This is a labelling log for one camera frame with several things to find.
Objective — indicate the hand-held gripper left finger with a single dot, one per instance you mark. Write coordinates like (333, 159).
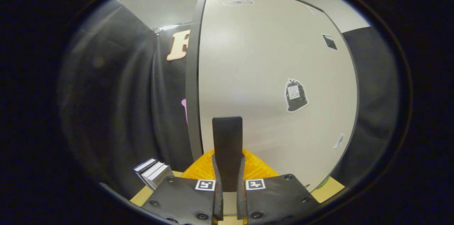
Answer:
(220, 140)

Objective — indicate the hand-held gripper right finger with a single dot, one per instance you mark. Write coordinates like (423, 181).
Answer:
(235, 140)

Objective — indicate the white shoe cabinet door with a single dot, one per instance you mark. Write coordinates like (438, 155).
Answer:
(262, 62)

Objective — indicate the small upright book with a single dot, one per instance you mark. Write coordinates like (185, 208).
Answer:
(143, 166)
(161, 178)
(153, 170)

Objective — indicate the black backdrop cloth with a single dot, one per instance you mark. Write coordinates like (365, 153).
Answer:
(117, 94)

